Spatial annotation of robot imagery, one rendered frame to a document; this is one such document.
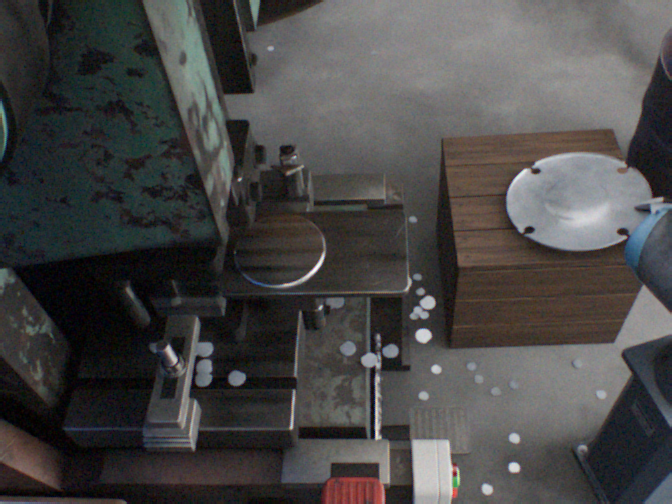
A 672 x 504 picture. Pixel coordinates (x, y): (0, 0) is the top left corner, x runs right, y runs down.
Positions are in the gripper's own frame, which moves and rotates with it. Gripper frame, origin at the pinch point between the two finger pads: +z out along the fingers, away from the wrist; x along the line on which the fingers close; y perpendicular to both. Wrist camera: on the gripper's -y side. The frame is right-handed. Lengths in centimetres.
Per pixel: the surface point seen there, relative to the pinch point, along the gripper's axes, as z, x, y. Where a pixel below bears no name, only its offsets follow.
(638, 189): 1.3, 0.2, -4.9
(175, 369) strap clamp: 48, -43, 79
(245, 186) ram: 39, -61, 64
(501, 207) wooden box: 27.5, 1.5, 4.6
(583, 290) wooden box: 8.2, 15.4, 12.2
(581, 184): 12.5, 0.1, -4.1
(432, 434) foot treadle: 30, 21, 51
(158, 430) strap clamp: 47, -40, 86
